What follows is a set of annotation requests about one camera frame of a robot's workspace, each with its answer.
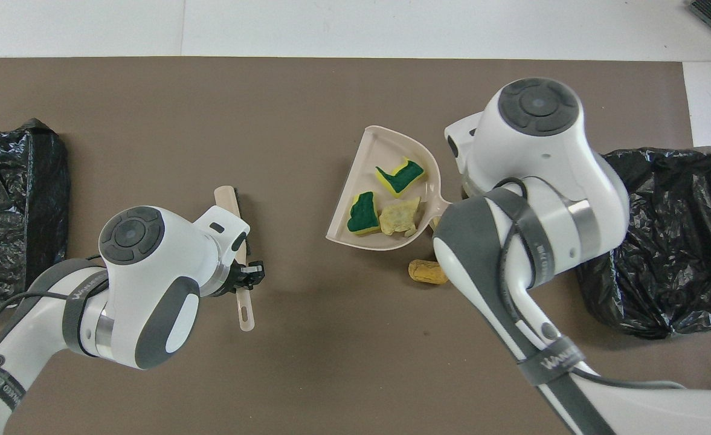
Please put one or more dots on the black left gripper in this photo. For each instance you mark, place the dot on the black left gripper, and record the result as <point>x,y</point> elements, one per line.
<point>255,278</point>

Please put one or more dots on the beige hand brush black bristles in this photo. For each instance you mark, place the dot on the beige hand brush black bristles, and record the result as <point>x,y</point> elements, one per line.
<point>246,308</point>

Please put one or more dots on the small green yellow sponge piece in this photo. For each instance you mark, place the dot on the small green yellow sponge piece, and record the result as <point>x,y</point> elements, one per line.
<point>364,211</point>

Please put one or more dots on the pale orange foam scrap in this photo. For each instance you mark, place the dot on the pale orange foam scrap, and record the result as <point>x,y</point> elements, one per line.
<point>398,217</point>

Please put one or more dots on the brown cork-like piece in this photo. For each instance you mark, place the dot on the brown cork-like piece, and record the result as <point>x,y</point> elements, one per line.
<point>424,272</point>

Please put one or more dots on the notched green yellow sponge piece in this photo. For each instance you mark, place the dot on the notched green yellow sponge piece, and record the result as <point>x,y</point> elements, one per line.
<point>403,178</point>

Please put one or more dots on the beige plastic dustpan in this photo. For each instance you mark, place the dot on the beige plastic dustpan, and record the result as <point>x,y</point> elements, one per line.
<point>391,150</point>

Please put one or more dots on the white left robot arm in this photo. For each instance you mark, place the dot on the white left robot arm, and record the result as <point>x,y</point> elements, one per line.
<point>131,235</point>

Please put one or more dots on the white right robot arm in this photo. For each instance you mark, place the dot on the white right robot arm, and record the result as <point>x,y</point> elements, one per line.
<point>536,106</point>

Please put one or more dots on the bin lined with black bag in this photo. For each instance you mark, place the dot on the bin lined with black bag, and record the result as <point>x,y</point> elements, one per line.
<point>5,260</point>
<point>681,241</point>

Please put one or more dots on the large brown table mat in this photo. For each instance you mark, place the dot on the large brown table mat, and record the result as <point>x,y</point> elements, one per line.
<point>270,121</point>

